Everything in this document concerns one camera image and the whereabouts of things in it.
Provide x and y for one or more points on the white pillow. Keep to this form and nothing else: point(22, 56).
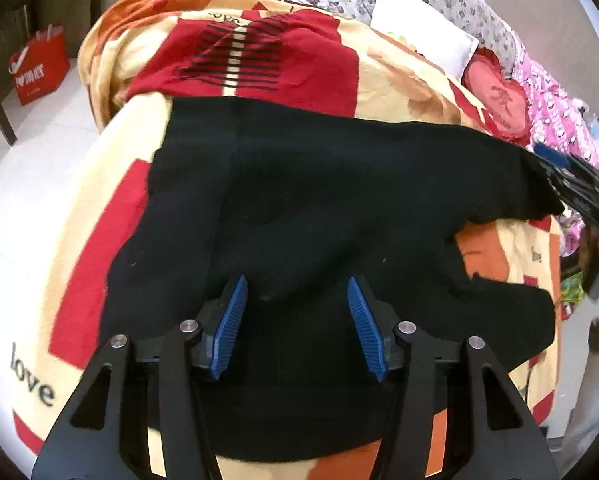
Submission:
point(419, 25)

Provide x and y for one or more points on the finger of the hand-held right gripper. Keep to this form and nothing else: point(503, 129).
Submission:
point(552, 154)
point(584, 200)

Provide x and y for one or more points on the black pants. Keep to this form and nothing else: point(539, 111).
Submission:
point(329, 185)

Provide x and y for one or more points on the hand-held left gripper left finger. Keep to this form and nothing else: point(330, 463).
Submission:
point(229, 330)

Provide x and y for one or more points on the pink printed cloth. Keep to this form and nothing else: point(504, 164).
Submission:
point(554, 105)

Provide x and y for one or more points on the red heart cushion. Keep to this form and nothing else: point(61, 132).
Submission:
point(494, 95)

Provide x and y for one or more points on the red shopping bag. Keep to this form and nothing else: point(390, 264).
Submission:
point(37, 72)

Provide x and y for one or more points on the red and cream printed blanket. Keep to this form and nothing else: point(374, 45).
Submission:
point(304, 70)

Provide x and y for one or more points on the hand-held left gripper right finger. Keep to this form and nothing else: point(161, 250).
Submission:
point(364, 325)

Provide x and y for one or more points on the colourful patterned cloth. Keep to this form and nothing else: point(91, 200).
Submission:
point(572, 290)

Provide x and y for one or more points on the person's grey clothing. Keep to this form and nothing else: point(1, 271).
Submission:
point(589, 410)

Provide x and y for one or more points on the dark wooden table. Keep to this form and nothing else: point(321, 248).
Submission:
point(2, 115)

